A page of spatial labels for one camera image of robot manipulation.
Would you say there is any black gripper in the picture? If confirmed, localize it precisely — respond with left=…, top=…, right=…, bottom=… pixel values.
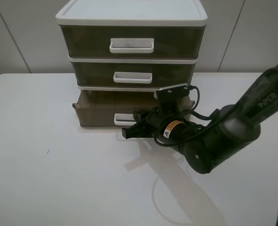
left=121, top=108, right=201, bottom=144

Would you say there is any dark translucent drawer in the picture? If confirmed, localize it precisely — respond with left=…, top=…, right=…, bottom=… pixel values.
left=61, top=25, right=205, bottom=59
left=72, top=89, right=196, bottom=128
left=72, top=62, right=195, bottom=88

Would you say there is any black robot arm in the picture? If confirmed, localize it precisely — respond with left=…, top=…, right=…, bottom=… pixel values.
left=122, top=65, right=278, bottom=174

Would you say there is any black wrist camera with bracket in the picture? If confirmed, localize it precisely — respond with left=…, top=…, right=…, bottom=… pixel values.
left=154, top=83, right=192, bottom=116

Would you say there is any white plastic drawer cabinet frame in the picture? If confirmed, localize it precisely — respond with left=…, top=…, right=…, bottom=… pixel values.
left=56, top=0, right=207, bottom=92

